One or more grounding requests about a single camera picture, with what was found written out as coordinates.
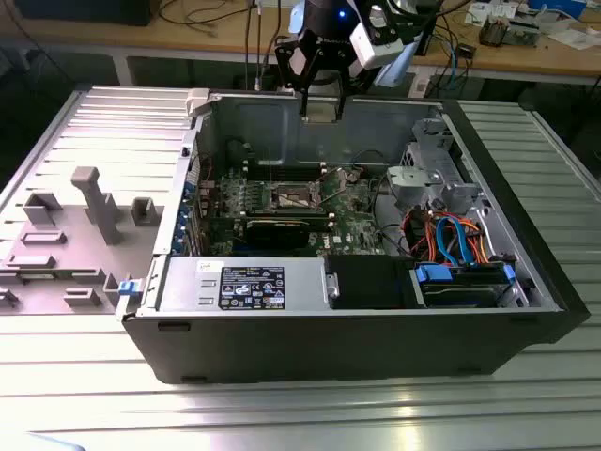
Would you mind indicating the small black box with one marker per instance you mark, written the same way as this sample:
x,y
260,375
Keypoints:
x,y
466,51

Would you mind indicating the beige case latch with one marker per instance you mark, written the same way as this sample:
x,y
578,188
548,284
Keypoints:
x,y
197,101

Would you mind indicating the black tower box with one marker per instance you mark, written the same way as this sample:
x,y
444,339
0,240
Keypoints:
x,y
432,40

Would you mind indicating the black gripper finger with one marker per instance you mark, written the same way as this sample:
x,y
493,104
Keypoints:
x,y
305,101
341,98

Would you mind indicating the white plug adapter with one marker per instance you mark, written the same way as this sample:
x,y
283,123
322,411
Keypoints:
x,y
421,85

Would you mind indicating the CPU socket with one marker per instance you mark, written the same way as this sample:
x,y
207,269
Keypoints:
x,y
293,201

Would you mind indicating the black PC case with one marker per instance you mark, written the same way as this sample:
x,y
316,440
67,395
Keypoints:
x,y
328,347

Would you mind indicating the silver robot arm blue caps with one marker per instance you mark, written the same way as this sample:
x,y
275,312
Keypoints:
x,y
396,68

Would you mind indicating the wooden desk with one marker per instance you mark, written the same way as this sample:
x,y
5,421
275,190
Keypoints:
x,y
94,35

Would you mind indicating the grey metal device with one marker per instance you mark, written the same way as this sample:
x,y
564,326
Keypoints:
x,y
521,33

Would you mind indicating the black equipment case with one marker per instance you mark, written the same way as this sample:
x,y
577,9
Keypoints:
x,y
84,11

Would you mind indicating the metal heat sink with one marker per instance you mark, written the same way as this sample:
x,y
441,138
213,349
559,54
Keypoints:
x,y
493,33

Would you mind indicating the hard disk in blue carrier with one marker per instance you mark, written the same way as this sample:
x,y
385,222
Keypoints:
x,y
460,282

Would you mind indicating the silver power supply unit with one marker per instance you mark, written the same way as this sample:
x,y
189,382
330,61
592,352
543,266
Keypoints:
x,y
188,282

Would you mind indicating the black RAM stick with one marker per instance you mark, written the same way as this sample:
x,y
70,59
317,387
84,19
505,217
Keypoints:
x,y
282,213

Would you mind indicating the blue plastic box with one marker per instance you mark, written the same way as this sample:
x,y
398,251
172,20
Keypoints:
x,y
559,7

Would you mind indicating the black graphics card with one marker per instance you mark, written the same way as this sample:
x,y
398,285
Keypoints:
x,y
277,235

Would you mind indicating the white printed paper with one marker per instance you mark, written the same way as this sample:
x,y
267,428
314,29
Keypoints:
x,y
577,37
483,9

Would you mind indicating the RAM slot white clips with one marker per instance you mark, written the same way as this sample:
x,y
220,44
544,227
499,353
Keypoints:
x,y
300,174

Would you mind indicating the green motherboard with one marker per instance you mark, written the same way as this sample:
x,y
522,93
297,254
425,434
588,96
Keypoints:
x,y
349,225

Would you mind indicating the silver metal drive cage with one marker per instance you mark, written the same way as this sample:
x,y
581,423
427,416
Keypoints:
x,y
415,181

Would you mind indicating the grey parts rack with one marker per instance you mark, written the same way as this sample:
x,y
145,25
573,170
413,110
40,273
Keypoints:
x,y
131,256

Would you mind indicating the blue case latch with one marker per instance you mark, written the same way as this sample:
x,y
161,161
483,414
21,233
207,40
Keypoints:
x,y
129,288

